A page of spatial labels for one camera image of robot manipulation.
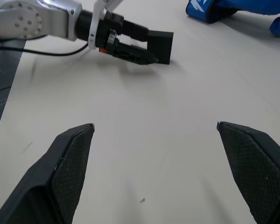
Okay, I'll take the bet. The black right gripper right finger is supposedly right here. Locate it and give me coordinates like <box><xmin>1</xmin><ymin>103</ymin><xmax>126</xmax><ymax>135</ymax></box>
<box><xmin>216</xmin><ymin>121</ymin><xmax>280</xmax><ymax>224</ymax></box>

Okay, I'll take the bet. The small black box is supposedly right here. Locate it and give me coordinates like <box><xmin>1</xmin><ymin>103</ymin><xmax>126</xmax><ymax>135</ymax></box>
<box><xmin>146</xmin><ymin>29</ymin><xmax>174</xmax><ymax>65</ymax></box>

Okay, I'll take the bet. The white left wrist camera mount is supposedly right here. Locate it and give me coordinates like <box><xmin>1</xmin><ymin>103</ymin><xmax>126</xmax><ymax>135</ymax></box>
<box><xmin>88</xmin><ymin>0</ymin><xmax>122</xmax><ymax>50</ymax></box>

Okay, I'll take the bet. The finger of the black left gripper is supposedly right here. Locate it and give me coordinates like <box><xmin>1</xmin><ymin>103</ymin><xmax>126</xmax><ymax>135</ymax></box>
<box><xmin>112</xmin><ymin>42</ymin><xmax>160</xmax><ymax>65</ymax></box>
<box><xmin>118</xmin><ymin>19</ymin><xmax>151</xmax><ymax>43</ymax></box>

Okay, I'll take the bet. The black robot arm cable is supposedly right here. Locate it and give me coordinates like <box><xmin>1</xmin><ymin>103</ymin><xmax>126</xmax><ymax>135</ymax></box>
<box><xmin>0</xmin><ymin>38</ymin><xmax>91</xmax><ymax>56</ymax></box>

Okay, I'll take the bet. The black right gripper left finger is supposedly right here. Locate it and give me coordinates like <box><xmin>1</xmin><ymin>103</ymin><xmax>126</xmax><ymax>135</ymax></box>
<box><xmin>0</xmin><ymin>123</ymin><xmax>95</xmax><ymax>224</ymax></box>

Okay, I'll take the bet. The blue pouch with white print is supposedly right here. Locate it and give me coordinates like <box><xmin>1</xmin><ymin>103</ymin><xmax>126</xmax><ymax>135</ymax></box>
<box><xmin>185</xmin><ymin>0</ymin><xmax>240</xmax><ymax>24</ymax></box>

